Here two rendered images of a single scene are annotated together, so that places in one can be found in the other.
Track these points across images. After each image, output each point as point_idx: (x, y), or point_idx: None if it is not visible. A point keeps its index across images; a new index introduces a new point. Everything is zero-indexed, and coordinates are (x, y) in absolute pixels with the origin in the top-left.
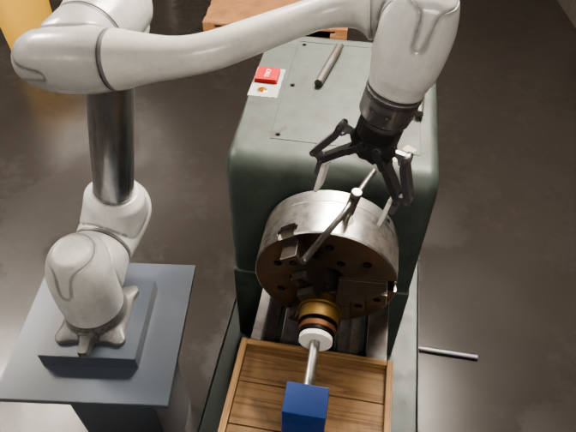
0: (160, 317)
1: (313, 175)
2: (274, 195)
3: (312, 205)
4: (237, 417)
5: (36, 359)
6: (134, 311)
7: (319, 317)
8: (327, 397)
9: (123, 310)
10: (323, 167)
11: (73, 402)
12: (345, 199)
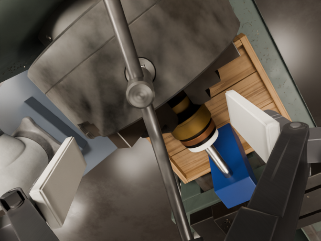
0: (58, 109)
1: (4, 21)
2: (5, 63)
3: (74, 84)
4: (172, 151)
5: None
6: (45, 129)
7: (194, 135)
8: (253, 182)
9: (43, 143)
10: (61, 225)
11: (84, 174)
12: (101, 30)
